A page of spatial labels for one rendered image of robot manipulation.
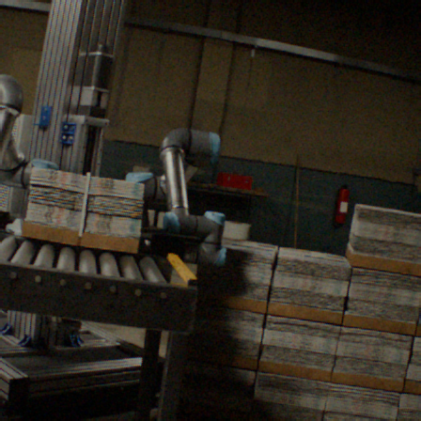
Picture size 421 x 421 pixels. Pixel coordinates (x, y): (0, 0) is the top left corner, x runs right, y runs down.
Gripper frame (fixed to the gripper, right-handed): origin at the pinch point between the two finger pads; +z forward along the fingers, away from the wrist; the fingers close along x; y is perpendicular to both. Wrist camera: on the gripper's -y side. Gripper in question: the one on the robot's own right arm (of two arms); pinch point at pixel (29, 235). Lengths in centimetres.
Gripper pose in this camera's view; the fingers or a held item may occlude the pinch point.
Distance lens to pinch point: 240.4
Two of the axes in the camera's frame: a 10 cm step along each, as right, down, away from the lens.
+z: 9.7, 1.4, 1.8
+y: 1.3, -9.9, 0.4
